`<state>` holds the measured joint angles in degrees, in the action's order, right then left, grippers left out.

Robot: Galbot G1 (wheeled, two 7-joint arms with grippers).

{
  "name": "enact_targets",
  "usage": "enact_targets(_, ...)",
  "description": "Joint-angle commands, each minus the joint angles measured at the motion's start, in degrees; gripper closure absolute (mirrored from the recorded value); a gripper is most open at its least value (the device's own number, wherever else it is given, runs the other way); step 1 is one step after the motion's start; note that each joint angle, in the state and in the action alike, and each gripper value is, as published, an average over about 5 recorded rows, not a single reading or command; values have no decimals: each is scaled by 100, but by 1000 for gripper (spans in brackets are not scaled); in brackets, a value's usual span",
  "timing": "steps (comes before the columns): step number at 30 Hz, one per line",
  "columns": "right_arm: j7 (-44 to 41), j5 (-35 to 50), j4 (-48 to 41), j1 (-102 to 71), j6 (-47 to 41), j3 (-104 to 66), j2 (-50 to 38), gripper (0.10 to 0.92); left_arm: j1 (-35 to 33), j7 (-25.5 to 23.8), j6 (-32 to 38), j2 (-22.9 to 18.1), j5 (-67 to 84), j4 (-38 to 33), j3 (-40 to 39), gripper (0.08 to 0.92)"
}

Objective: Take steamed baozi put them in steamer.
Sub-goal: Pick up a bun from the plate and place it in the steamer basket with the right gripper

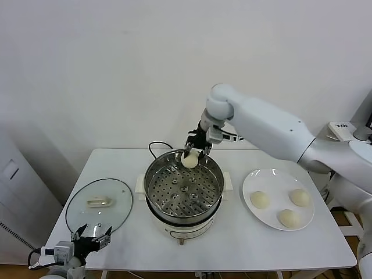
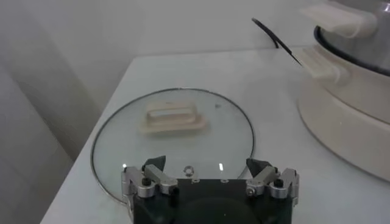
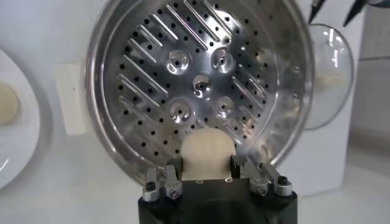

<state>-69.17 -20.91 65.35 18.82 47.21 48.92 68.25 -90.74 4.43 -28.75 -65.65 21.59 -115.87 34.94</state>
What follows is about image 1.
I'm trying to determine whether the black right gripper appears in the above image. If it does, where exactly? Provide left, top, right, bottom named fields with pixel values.
left=184, top=120, right=212, bottom=159

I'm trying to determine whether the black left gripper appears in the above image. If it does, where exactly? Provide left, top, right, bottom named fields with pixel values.
left=71, top=223, right=113, bottom=261

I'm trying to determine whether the white steamed baozi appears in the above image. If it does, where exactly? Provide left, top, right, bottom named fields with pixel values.
left=276, top=209, right=302, bottom=229
left=249, top=191, right=270, bottom=209
left=289, top=188, right=311, bottom=208
left=180, top=152, right=200, bottom=170

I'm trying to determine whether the round glass lid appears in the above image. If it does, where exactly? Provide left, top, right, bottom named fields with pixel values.
left=65, top=178, right=134, bottom=235

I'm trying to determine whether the stainless steel steamer pot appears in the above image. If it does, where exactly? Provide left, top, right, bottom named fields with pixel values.
left=134, top=149, right=234, bottom=223

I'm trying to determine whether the cream electric cooker base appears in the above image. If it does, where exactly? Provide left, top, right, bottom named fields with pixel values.
left=139, top=191, right=230, bottom=247

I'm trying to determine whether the white round plate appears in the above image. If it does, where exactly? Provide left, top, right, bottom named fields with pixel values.
left=242, top=168, right=316, bottom=232

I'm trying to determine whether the white cabinet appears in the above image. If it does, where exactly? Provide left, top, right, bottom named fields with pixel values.
left=0, top=124, right=63, bottom=267

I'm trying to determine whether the grey monitor stand base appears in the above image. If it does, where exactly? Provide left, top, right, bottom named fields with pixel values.
left=352, top=124, right=372, bottom=143

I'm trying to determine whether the dark monitor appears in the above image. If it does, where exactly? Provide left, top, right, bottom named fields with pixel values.
left=351, top=88, right=372, bottom=128

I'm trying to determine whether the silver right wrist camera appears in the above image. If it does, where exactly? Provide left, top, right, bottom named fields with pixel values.
left=206, top=126, right=245, bottom=144

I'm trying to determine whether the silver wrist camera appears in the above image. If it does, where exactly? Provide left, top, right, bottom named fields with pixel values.
left=206, top=126, right=245, bottom=144
left=40, top=240, right=75, bottom=264

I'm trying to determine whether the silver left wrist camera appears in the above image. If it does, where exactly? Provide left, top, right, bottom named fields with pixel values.
left=40, top=240, right=75, bottom=264

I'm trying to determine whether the black cooker power cord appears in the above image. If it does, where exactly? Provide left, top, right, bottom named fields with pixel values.
left=148, top=141, right=175, bottom=160

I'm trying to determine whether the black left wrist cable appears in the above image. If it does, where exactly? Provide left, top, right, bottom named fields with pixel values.
left=27, top=250, right=59, bottom=270

